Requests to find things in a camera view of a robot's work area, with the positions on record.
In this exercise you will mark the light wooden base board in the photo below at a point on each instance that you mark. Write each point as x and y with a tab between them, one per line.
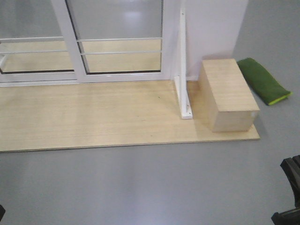
73	116

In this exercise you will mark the white support brace bracket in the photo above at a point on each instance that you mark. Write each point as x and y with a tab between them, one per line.
180	78

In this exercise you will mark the light wooden box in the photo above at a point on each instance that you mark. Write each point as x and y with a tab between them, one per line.
230	104

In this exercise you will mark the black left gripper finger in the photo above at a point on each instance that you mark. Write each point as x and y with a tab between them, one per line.
2	212

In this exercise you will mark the fixed white framed glass panel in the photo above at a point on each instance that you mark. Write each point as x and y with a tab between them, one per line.
32	47

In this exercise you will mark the white framed sliding glass door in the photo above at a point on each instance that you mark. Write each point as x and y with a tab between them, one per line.
119	40

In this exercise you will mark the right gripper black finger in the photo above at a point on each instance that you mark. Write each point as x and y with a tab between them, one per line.
290	217
291	167

